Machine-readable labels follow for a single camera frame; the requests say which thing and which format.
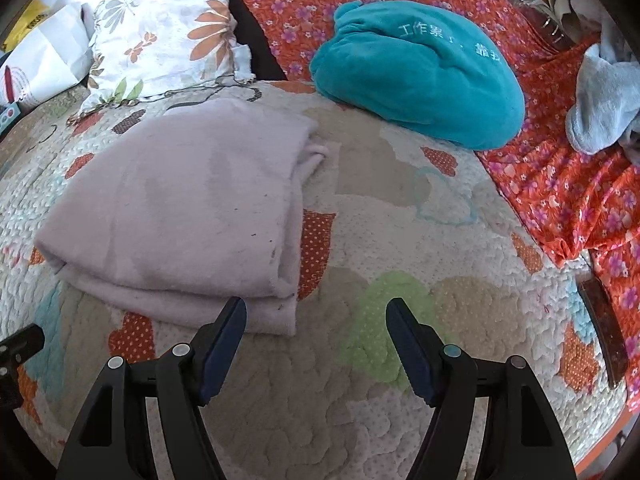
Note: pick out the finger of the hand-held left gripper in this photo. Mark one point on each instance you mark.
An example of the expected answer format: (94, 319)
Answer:
(25, 340)

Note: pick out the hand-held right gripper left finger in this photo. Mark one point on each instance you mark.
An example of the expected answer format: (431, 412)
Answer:
(222, 355)

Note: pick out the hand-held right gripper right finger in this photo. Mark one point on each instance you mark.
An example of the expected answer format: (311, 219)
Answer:
(412, 355)

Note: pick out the cream floral embroidered sweater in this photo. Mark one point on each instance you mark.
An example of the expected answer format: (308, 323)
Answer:
(175, 200)

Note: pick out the quilted heart pattern bedspread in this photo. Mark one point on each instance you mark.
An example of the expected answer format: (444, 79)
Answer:
(400, 220)

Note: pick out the orange floral bedsheet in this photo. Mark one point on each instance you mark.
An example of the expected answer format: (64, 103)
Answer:
(550, 200)

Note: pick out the colourful dotted card strip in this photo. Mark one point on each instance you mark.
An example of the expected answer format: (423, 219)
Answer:
(7, 117)

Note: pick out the teal plush cushion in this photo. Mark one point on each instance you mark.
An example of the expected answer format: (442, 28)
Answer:
(415, 85)

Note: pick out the white paper bag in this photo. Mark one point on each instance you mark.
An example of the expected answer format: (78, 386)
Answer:
(45, 50)

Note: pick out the grey fleece cloth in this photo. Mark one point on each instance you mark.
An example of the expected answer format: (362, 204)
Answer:
(600, 100)

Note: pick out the yellow plastic bag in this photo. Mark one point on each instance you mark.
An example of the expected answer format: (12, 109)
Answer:
(30, 17)

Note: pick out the white floral pillow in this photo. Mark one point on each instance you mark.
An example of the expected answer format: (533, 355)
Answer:
(165, 25)

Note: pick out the shiny silver foil bag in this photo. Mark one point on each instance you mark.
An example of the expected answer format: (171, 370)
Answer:
(540, 15)

